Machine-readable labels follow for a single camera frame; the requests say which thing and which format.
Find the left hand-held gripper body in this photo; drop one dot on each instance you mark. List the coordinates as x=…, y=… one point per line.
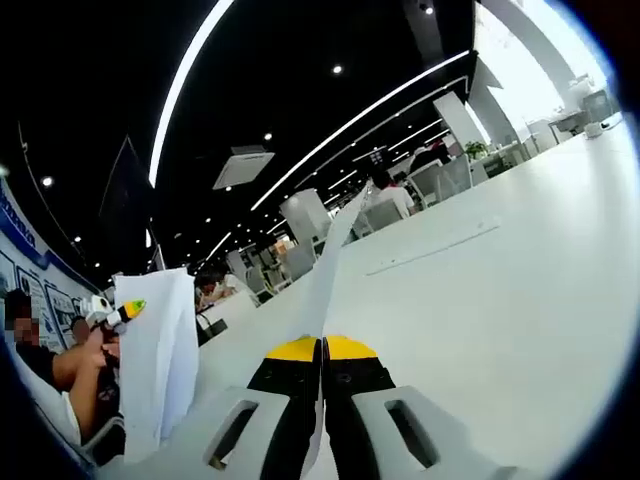
x=102, y=312

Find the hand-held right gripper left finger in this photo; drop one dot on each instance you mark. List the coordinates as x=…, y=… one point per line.
x=285, y=390

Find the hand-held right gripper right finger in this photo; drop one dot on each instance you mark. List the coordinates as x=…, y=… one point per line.
x=360, y=390

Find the person's left hand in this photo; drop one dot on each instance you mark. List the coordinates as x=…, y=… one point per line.
x=102, y=350

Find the white office desk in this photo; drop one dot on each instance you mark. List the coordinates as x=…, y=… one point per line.
x=235, y=312

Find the table power socket strip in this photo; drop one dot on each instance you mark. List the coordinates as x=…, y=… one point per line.
x=435, y=245

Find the white square pillar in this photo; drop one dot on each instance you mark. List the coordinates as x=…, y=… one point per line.
x=457, y=122
x=302, y=215

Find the ceiling air conditioner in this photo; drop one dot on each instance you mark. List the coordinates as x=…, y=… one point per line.
x=244, y=167

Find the group of white office chairs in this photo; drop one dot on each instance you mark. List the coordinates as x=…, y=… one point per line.
x=435, y=182

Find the wide ceiling light strip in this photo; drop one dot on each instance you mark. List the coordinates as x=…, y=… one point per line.
x=180, y=85

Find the green potted plant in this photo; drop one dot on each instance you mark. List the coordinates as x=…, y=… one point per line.
x=476, y=148

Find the thin ceiling light strip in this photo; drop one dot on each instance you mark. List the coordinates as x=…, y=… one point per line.
x=360, y=117

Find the small white box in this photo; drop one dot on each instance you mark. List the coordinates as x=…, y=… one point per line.
x=595, y=130

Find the blue white wall posters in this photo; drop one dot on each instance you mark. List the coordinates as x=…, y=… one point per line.
x=45, y=290

